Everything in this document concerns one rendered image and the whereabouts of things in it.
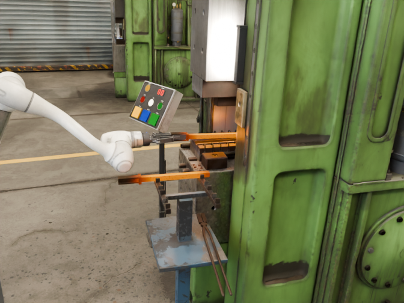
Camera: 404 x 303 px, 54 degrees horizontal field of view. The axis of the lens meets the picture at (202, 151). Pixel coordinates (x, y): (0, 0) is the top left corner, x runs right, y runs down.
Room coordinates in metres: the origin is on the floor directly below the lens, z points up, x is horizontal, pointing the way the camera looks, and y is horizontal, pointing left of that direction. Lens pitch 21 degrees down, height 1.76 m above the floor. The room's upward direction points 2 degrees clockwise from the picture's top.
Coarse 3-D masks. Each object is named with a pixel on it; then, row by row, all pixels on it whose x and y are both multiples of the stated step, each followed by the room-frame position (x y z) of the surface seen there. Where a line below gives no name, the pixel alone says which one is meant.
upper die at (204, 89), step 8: (192, 72) 2.19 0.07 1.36; (192, 80) 2.18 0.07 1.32; (200, 80) 2.03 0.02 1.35; (192, 88) 2.17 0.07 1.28; (200, 88) 2.03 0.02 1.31; (208, 88) 2.01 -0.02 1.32; (216, 88) 2.02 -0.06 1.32; (224, 88) 2.04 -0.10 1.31; (232, 88) 2.05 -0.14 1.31; (200, 96) 2.03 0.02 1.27; (208, 96) 2.01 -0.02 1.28; (216, 96) 2.02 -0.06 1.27; (224, 96) 2.04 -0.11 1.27; (232, 96) 2.05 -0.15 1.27
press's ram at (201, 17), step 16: (192, 0) 2.22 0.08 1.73; (208, 0) 1.96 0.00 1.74; (224, 0) 1.97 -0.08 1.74; (240, 0) 2.00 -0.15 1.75; (192, 16) 2.21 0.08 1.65; (208, 16) 1.95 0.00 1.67; (224, 16) 1.98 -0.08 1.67; (240, 16) 2.00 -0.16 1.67; (192, 32) 2.20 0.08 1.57; (208, 32) 1.95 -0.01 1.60; (224, 32) 1.98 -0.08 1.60; (192, 48) 2.20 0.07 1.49; (208, 48) 1.95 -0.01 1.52; (224, 48) 1.98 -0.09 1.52; (192, 64) 2.19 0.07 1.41; (208, 64) 1.95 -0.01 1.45; (224, 64) 1.98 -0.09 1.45; (208, 80) 1.96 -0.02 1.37; (224, 80) 1.98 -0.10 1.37
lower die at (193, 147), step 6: (210, 138) 2.17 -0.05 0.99; (216, 138) 2.18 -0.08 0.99; (222, 138) 2.18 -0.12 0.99; (228, 138) 2.16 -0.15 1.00; (234, 138) 2.16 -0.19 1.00; (192, 144) 2.14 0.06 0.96; (198, 144) 2.05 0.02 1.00; (216, 144) 2.07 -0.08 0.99; (222, 144) 2.07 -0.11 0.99; (234, 144) 2.08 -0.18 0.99; (192, 150) 2.13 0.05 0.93; (198, 150) 2.02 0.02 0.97; (210, 150) 2.02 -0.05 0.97; (216, 150) 2.03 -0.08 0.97; (222, 150) 2.04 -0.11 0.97; (234, 150) 2.06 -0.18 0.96; (198, 156) 2.02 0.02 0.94; (228, 156) 2.05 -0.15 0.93; (234, 156) 2.06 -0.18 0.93
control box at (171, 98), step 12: (144, 84) 2.70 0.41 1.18; (156, 84) 2.62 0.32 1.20; (144, 96) 2.63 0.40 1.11; (156, 96) 2.55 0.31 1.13; (168, 96) 2.47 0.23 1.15; (180, 96) 2.50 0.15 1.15; (132, 108) 2.65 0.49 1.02; (144, 108) 2.56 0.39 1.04; (156, 108) 2.49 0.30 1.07; (168, 108) 2.44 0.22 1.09; (168, 120) 2.44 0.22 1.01
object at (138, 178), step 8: (120, 176) 1.63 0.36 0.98; (128, 176) 1.63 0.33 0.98; (136, 176) 1.63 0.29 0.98; (144, 176) 1.65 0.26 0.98; (152, 176) 1.65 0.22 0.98; (160, 176) 1.65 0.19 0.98; (168, 176) 1.66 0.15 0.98; (176, 176) 1.67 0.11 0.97; (184, 176) 1.68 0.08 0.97; (192, 176) 1.69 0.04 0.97; (208, 176) 1.71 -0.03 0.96; (120, 184) 1.60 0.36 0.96
